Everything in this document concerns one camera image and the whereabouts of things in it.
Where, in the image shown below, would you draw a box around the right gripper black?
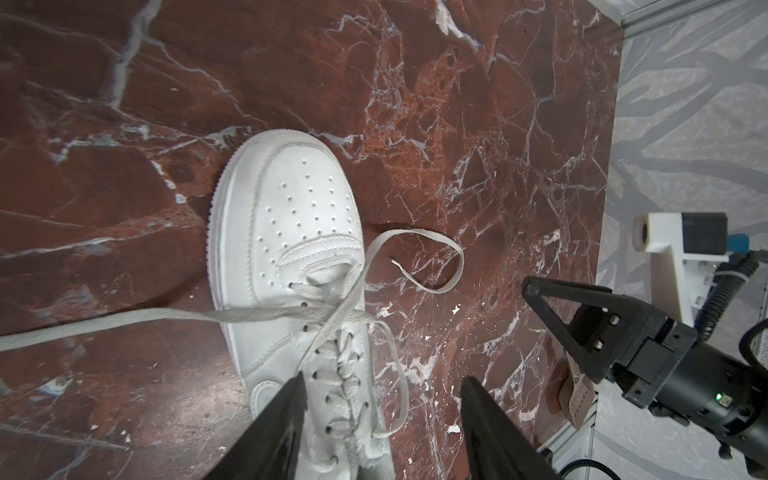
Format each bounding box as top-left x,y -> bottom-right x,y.
522,276 -> 767,468

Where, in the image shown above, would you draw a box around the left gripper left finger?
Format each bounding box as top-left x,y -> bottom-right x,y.
205,373 -> 307,480

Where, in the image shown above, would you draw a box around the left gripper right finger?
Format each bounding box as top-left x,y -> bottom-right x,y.
460,377 -> 555,480

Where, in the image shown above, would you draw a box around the white shoelace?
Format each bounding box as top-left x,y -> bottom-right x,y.
0,226 -> 466,480

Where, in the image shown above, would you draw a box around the white sneaker shoe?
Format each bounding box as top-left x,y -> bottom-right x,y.
207,130 -> 395,479

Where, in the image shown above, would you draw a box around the brown slotted litter scoop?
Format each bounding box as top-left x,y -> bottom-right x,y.
558,354 -> 596,430

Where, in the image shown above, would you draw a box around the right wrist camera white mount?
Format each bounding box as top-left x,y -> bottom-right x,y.
633,212 -> 749,327

